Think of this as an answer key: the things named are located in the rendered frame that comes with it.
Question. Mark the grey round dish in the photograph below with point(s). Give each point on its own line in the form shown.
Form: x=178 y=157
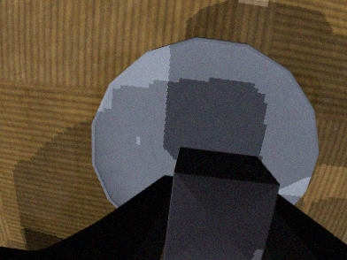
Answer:
x=202 y=93

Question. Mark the dark grey cube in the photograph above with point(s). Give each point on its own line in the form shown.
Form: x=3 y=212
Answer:
x=221 y=207

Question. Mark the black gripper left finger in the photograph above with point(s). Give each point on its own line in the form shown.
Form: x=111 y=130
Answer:
x=135 y=231

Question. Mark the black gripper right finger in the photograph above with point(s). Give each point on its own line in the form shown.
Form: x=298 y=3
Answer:
x=295 y=236

